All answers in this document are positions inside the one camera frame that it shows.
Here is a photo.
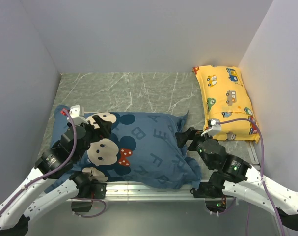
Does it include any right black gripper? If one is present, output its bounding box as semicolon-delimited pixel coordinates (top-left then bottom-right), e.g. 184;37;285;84
174;126;215;170

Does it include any blue cartoon print pillowcase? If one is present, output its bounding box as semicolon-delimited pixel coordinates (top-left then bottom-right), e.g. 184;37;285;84
44;105;202;194

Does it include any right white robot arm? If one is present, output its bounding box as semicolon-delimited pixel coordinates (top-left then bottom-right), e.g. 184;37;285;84
175;128;298;231

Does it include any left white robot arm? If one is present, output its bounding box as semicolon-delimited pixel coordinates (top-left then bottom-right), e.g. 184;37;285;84
0;114;112;236

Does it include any yellow car print pillow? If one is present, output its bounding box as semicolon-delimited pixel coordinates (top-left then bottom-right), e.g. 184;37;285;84
192;65;260;142

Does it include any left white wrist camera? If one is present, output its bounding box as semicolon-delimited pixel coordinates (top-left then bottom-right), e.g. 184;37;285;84
61;105;88;125

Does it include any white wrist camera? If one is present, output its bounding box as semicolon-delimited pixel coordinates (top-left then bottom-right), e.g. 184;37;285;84
201;119;222;136
61;105;88;125

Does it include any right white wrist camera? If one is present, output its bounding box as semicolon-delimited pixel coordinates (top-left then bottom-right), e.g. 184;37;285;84
201;119;222;136

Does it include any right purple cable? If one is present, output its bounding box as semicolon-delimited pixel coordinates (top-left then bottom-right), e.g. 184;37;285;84
218;117;287;236

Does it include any aluminium mounting rail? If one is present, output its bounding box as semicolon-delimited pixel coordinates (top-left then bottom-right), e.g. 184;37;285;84
66;180;238;203

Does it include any purple cable loop below rail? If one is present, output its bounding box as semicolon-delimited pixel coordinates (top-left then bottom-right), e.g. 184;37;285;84
72;199;107;218

